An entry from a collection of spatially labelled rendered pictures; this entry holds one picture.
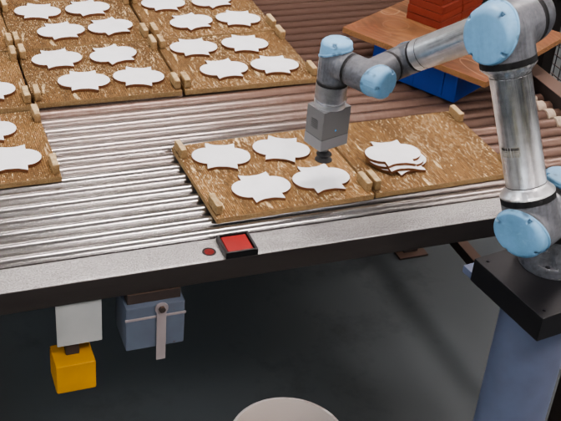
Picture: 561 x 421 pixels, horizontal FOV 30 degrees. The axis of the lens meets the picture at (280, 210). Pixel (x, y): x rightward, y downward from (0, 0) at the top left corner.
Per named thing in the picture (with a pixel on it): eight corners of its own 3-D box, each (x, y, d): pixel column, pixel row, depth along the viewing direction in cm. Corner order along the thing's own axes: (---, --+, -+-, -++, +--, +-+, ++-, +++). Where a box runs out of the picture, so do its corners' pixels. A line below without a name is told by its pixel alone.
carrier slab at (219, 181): (374, 199, 258) (375, 194, 257) (216, 224, 243) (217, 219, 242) (316, 132, 284) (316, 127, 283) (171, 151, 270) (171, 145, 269)
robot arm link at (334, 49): (341, 50, 235) (313, 38, 239) (336, 94, 241) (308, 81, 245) (363, 41, 240) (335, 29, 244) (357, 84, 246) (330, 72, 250)
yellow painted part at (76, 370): (97, 388, 238) (94, 305, 225) (57, 395, 235) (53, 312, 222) (89, 364, 244) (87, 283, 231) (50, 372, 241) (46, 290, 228)
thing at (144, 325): (185, 357, 240) (188, 294, 231) (126, 367, 236) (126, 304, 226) (172, 326, 249) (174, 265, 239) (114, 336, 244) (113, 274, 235)
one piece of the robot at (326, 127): (330, 76, 253) (323, 135, 262) (301, 83, 248) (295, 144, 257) (356, 92, 247) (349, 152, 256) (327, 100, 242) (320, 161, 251)
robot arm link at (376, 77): (409, 60, 237) (371, 44, 243) (378, 74, 230) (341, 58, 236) (405, 91, 241) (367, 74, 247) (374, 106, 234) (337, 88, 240)
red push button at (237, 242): (253, 253, 235) (254, 248, 235) (228, 256, 233) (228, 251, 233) (245, 238, 240) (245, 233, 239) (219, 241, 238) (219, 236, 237)
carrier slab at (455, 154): (516, 177, 272) (518, 171, 272) (375, 198, 258) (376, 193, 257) (450, 115, 299) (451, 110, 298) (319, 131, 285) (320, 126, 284)
